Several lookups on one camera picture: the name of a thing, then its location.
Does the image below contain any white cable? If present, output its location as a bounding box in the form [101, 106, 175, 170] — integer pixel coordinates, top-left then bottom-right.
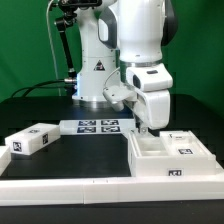
[45, 0, 63, 97]

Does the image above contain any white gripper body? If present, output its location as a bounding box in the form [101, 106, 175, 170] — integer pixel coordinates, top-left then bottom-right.
[126, 64, 173, 130]

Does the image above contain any white cabinet body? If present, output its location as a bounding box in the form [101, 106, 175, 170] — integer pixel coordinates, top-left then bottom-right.
[128, 131, 216, 177]

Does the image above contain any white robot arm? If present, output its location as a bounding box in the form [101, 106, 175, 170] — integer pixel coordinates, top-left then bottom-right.
[59, 0, 177, 130]

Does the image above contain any white U-shaped fence frame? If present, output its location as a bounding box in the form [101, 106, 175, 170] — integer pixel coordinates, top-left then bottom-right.
[0, 146, 224, 206]

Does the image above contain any black cable bundle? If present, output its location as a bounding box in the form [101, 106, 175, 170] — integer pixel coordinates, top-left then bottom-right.
[10, 78, 78, 99]

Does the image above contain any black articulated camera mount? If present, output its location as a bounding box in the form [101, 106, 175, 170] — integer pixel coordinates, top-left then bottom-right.
[55, 0, 102, 83]

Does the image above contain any white cabinet top block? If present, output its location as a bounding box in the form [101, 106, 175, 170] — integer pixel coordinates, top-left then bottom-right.
[5, 123, 60, 155]

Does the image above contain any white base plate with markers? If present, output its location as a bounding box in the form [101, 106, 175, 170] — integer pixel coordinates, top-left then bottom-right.
[59, 119, 135, 135]

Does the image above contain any white door panel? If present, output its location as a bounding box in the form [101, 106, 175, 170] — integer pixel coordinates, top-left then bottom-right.
[160, 131, 203, 156]

